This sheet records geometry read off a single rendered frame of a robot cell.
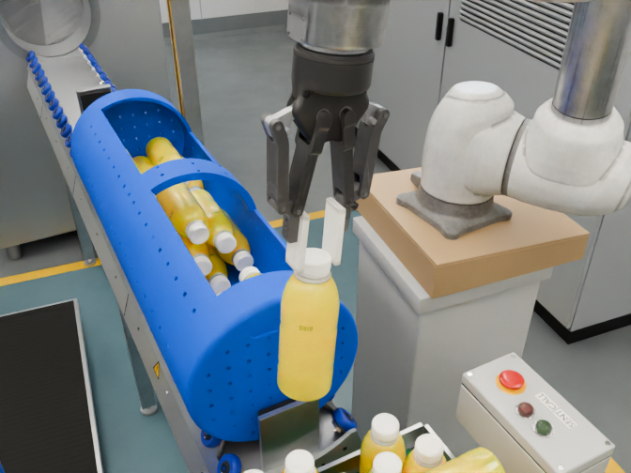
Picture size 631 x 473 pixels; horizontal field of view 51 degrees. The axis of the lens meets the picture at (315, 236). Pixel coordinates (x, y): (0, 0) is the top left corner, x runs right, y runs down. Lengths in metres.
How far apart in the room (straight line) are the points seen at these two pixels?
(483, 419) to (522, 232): 0.50
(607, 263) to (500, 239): 1.29
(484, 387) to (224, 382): 0.38
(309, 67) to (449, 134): 0.71
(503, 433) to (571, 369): 1.73
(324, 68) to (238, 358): 0.49
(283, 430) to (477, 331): 0.58
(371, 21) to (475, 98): 0.71
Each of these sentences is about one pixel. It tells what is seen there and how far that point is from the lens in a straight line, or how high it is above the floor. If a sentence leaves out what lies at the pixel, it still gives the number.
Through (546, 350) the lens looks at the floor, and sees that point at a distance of 2.76.
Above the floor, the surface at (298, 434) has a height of 0.99.
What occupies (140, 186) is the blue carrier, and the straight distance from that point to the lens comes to 1.26.
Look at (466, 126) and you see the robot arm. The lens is 1.27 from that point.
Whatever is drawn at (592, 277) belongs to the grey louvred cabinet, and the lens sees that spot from 2.61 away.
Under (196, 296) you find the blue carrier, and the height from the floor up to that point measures 1.21.
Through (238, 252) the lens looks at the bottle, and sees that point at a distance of 1.32.
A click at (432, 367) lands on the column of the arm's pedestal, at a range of 1.48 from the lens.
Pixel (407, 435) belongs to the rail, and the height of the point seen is 0.97.
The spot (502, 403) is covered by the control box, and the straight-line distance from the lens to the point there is 1.00.
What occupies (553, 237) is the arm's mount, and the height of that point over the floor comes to 1.07.
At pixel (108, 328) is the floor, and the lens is 2.83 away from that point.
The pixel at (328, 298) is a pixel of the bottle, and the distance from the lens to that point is 0.71.
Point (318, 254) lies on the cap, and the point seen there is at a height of 1.40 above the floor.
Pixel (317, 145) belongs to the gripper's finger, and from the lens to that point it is 0.63.
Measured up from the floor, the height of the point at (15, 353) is 0.15.
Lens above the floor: 1.82
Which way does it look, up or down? 34 degrees down
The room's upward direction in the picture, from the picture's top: straight up
